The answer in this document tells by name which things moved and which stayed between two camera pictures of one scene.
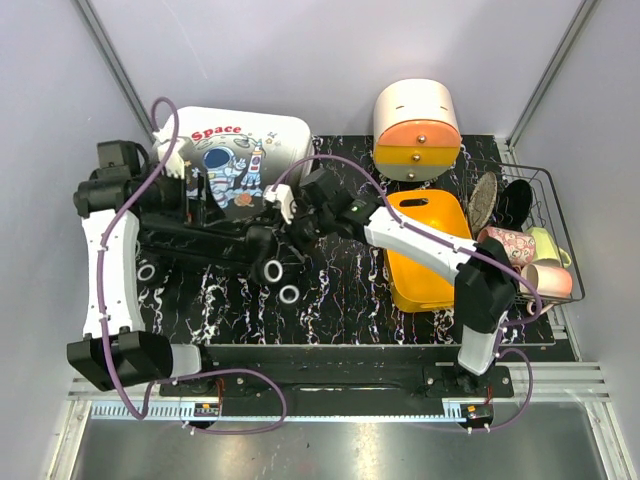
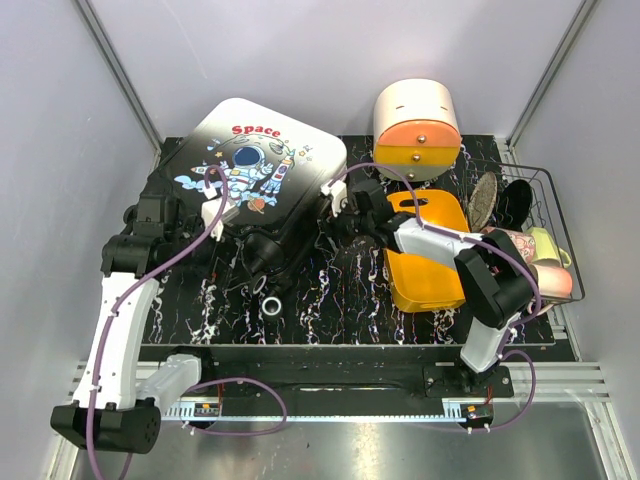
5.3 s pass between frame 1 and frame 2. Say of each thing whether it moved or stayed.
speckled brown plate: stayed
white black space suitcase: moved
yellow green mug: stayed
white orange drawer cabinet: stayed
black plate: stayed
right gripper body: moved
